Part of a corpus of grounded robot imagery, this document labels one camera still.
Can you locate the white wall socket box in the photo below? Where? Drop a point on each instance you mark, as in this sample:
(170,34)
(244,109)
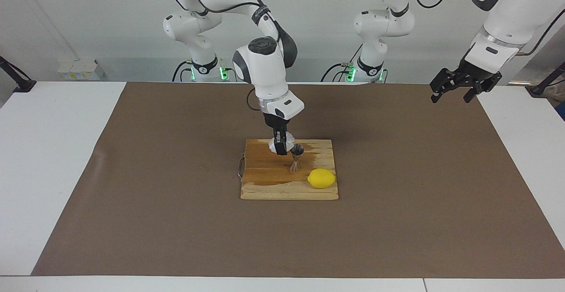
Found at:
(77,71)

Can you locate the steel double jigger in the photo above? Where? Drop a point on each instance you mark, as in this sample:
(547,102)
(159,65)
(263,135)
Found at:
(296,152)

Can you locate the small clear frosted cup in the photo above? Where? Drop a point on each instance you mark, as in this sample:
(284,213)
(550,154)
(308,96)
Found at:
(290,143)

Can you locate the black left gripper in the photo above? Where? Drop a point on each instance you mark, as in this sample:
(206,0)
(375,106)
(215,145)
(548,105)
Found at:
(476,76)

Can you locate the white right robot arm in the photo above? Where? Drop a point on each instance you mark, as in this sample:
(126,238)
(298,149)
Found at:
(265,71)

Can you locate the wooden cutting board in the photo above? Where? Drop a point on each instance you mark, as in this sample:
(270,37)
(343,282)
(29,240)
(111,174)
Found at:
(273,181)

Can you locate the blue object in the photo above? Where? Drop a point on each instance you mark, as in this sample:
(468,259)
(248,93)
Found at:
(562,109)

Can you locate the yellow lemon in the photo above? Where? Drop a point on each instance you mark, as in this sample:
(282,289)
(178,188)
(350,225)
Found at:
(322,178)

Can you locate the brown paper table mat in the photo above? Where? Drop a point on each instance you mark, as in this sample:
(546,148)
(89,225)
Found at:
(397,221)

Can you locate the black clamp stand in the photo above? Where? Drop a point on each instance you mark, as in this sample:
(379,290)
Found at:
(17,80)
(545,84)

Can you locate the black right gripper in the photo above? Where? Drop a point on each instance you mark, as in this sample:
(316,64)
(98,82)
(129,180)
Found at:
(277,123)

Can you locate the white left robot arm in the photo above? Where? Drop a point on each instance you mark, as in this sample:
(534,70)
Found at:
(521,1)

